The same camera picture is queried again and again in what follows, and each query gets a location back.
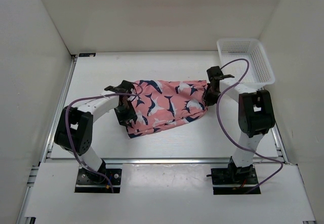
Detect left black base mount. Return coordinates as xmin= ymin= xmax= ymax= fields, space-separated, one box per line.
xmin=74 ymin=167 xmax=122 ymax=194

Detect pink shark print shorts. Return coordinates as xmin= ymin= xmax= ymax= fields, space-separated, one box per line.
xmin=126 ymin=80 xmax=208 ymax=138

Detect white plastic basket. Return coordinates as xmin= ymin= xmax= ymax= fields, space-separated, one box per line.
xmin=217 ymin=38 xmax=275 ymax=89

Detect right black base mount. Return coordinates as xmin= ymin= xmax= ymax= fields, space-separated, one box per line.
xmin=206 ymin=157 xmax=261 ymax=195

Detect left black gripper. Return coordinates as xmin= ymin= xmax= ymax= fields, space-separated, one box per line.
xmin=113 ymin=100 xmax=138 ymax=127

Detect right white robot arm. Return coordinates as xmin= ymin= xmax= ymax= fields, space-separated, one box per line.
xmin=203 ymin=66 xmax=275 ymax=183

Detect aluminium frame rail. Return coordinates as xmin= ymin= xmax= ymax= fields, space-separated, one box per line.
xmin=43 ymin=158 xmax=275 ymax=164

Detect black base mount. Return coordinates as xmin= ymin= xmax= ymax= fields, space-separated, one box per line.
xmin=206 ymin=157 xmax=261 ymax=195
xmin=74 ymin=167 xmax=122 ymax=194

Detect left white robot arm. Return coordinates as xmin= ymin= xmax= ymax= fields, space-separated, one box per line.
xmin=54 ymin=80 xmax=143 ymax=185

